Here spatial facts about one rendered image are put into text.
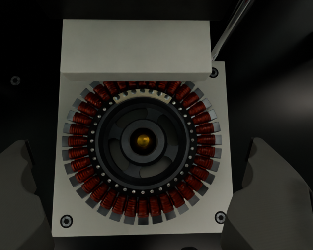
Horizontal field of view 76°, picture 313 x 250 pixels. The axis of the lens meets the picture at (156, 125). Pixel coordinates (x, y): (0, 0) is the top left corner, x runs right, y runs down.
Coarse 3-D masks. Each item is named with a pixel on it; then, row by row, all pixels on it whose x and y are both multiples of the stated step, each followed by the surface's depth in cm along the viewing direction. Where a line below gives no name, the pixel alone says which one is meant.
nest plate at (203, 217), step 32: (224, 64) 19; (64, 96) 18; (224, 96) 18; (224, 128) 18; (160, 160) 17; (224, 160) 17; (64, 192) 17; (224, 192) 17; (64, 224) 16; (96, 224) 16; (128, 224) 16; (160, 224) 16; (192, 224) 16
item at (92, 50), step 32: (64, 0) 7; (96, 0) 7; (128, 0) 7; (160, 0) 7; (192, 0) 7; (224, 0) 7; (64, 32) 8; (96, 32) 8; (128, 32) 8; (160, 32) 8; (192, 32) 8; (64, 64) 8; (96, 64) 8; (128, 64) 8; (160, 64) 8; (192, 64) 8
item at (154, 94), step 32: (96, 96) 14; (128, 96) 14; (160, 96) 14; (192, 96) 14; (64, 128) 14; (96, 128) 14; (128, 128) 15; (160, 128) 15; (192, 128) 14; (64, 160) 14; (96, 160) 14; (128, 160) 16; (192, 160) 14; (96, 192) 13; (128, 192) 13; (160, 192) 13; (192, 192) 13
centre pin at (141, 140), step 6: (138, 132) 15; (144, 132) 15; (150, 132) 15; (132, 138) 15; (138, 138) 15; (144, 138) 15; (150, 138) 15; (132, 144) 15; (138, 144) 15; (144, 144) 15; (150, 144) 15; (138, 150) 15; (144, 150) 15; (150, 150) 15
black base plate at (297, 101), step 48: (0, 0) 20; (288, 0) 21; (0, 48) 19; (48, 48) 19; (240, 48) 20; (288, 48) 20; (0, 96) 19; (48, 96) 19; (240, 96) 19; (288, 96) 20; (0, 144) 18; (48, 144) 18; (240, 144) 19; (288, 144) 19; (48, 192) 18; (96, 240) 17; (144, 240) 17; (192, 240) 17
